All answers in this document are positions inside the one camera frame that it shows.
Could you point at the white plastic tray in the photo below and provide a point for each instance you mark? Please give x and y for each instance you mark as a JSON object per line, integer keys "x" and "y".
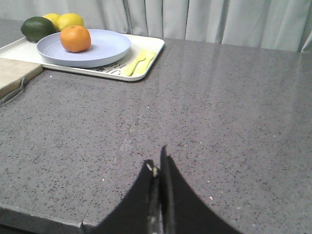
{"x": 23, "y": 50}

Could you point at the white curtain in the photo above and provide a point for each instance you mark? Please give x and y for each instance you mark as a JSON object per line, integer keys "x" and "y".
{"x": 271, "y": 24}

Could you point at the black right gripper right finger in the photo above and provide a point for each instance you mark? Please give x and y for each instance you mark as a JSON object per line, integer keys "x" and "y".
{"x": 183, "y": 212}

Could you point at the metal cutting board handle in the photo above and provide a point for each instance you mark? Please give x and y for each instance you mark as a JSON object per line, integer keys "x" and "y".
{"x": 13, "y": 88}

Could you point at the light blue plate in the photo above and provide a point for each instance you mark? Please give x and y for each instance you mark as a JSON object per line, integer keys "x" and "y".
{"x": 106, "y": 47}

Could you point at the yellow-green plastic cutlery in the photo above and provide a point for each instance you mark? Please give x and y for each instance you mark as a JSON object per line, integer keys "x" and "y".
{"x": 140, "y": 64}

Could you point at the green lime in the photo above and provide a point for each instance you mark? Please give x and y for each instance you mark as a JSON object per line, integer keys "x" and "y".
{"x": 36, "y": 28}

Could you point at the wooden cutting board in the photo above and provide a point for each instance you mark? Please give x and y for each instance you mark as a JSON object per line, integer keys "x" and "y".
{"x": 14, "y": 74}

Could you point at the orange mandarin fruit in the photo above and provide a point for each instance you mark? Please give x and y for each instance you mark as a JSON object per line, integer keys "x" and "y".
{"x": 75, "y": 38}

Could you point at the yellow lemon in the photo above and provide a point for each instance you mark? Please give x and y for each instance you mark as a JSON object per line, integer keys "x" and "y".
{"x": 69, "y": 19}
{"x": 53, "y": 17}

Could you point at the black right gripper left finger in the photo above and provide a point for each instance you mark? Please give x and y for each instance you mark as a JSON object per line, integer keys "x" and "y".
{"x": 139, "y": 210}

